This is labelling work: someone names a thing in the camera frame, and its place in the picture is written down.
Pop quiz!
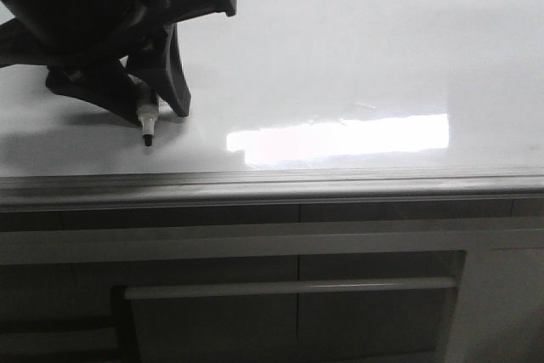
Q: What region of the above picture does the white black whiteboard marker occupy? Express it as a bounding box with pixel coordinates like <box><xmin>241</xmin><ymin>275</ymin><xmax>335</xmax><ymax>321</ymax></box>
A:
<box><xmin>130</xmin><ymin>76</ymin><xmax>159</xmax><ymax>147</ymax></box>

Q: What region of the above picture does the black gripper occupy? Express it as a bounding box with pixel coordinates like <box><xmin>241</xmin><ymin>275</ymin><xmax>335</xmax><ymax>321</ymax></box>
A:
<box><xmin>1</xmin><ymin>0</ymin><xmax>236</xmax><ymax>126</ymax></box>

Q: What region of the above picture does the white whiteboard with frame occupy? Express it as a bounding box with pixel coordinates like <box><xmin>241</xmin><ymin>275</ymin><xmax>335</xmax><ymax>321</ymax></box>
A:
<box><xmin>1</xmin><ymin>0</ymin><xmax>543</xmax><ymax>213</ymax></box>

